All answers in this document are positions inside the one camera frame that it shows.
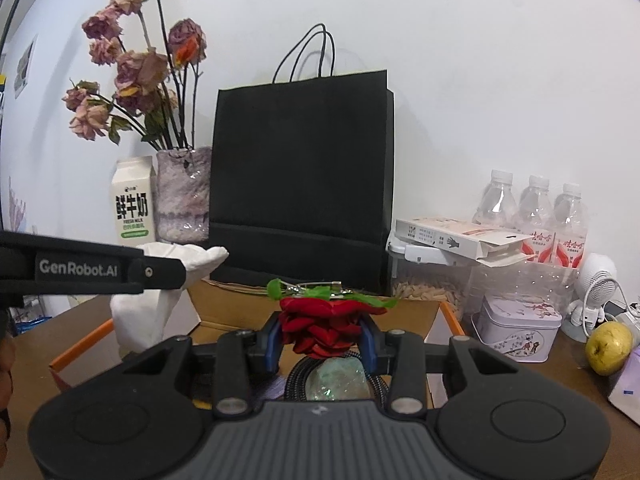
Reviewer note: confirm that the white green milk carton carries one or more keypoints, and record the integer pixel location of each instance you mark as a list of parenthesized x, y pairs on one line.
[(131, 205)]

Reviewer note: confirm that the clear lidded food container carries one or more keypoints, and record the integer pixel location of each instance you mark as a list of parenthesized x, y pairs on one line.
[(425, 290)]

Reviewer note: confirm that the red cardboard box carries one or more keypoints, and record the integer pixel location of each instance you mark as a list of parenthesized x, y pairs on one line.
[(230, 312)]

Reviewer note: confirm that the dried pink rose bouquet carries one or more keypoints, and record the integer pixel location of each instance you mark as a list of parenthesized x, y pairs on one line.
[(135, 70)]

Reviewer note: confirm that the black light stand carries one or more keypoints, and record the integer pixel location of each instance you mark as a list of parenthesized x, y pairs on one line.
[(15, 5)]

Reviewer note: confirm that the iridescent plastic wad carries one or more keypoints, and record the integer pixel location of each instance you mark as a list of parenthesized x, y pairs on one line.
[(335, 380)]

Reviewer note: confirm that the white cloth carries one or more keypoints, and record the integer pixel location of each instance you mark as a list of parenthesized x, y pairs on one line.
[(145, 320)]

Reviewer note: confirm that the clear water bottle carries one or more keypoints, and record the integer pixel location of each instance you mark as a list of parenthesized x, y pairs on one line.
[(536, 215), (570, 225), (495, 200)]

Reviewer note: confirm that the mottled pink vase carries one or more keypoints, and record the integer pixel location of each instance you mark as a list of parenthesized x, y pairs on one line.
[(182, 195)]

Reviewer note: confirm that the red artificial rose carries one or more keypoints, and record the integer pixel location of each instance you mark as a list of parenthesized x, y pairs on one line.
[(320, 325)]

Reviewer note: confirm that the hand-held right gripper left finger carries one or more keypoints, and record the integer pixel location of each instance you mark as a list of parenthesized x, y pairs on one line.
[(273, 342)]

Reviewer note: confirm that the small white desk fan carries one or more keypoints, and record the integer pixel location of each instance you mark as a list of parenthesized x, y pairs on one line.
[(595, 290)]

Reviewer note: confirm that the small wall picture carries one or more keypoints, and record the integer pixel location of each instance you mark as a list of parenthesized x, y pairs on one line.
[(25, 67)]

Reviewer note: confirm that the green pear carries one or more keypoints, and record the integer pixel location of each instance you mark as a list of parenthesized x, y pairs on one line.
[(607, 350)]

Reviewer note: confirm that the black paper bag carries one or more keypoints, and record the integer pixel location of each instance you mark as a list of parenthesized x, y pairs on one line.
[(300, 175)]

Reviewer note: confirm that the purple tissue pack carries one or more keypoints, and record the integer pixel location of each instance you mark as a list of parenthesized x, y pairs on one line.
[(627, 390)]

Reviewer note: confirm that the pale printed tin box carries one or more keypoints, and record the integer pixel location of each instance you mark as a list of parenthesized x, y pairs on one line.
[(515, 327)]

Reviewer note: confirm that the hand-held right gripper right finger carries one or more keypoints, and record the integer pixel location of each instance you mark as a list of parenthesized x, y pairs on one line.
[(370, 347)]

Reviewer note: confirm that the flat white carton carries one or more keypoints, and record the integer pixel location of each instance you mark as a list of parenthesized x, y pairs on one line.
[(450, 240)]

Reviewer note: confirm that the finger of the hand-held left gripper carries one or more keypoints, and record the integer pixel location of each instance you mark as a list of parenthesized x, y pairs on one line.
[(160, 274)]

